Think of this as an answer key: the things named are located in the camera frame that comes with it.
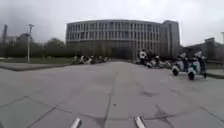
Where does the grass strip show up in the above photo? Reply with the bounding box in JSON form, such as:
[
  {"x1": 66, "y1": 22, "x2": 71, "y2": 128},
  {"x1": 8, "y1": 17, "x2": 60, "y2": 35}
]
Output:
[{"x1": 0, "y1": 57, "x2": 74, "y2": 65}]

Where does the grey concrete slab pavement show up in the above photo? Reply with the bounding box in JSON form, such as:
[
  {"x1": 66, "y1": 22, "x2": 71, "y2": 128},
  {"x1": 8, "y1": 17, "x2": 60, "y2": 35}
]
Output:
[{"x1": 0, "y1": 59, "x2": 224, "y2": 128}]

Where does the tall tower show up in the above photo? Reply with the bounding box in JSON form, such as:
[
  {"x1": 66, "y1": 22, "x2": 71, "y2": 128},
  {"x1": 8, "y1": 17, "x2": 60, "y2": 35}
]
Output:
[{"x1": 2, "y1": 23, "x2": 8, "y2": 46}]

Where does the kerb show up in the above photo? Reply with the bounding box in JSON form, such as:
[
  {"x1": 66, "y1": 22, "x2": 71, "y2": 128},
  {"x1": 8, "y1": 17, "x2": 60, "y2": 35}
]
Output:
[
  {"x1": 205, "y1": 68, "x2": 224, "y2": 80},
  {"x1": 0, "y1": 62, "x2": 73, "y2": 72}
]

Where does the row of parked scooters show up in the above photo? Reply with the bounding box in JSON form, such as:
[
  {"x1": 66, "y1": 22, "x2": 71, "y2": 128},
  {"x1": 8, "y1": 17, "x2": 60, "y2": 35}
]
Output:
[
  {"x1": 133, "y1": 54, "x2": 174, "y2": 70},
  {"x1": 70, "y1": 54, "x2": 109, "y2": 66}
]

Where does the robot's own part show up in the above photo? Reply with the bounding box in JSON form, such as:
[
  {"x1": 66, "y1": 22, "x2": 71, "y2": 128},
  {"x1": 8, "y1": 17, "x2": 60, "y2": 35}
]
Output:
[
  {"x1": 70, "y1": 117, "x2": 82, "y2": 128},
  {"x1": 134, "y1": 115, "x2": 147, "y2": 128}
]

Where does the curved grey building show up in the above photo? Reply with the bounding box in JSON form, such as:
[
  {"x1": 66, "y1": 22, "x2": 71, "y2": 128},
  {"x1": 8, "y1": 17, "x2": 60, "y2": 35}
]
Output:
[{"x1": 65, "y1": 18, "x2": 183, "y2": 61}]

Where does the person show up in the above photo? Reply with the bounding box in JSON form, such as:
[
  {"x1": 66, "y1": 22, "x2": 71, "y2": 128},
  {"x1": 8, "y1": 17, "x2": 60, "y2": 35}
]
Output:
[{"x1": 138, "y1": 48, "x2": 148, "y2": 66}]

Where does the low dark building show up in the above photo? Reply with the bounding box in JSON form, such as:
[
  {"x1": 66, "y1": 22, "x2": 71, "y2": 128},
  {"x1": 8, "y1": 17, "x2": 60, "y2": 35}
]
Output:
[{"x1": 181, "y1": 37, "x2": 224, "y2": 63}]

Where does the row of trees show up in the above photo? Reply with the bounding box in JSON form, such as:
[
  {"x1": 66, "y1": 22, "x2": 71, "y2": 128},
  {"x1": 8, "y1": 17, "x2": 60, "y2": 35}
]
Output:
[{"x1": 0, "y1": 37, "x2": 73, "y2": 59}]

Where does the pole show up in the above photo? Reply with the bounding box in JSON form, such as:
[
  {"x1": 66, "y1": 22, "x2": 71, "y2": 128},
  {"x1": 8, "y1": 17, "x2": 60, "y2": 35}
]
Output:
[{"x1": 26, "y1": 23, "x2": 35, "y2": 64}]

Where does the white scooter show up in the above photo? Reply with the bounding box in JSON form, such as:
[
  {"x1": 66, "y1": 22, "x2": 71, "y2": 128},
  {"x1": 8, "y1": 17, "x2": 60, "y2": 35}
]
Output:
[
  {"x1": 187, "y1": 50, "x2": 208, "y2": 81},
  {"x1": 171, "y1": 52, "x2": 189, "y2": 77}
]

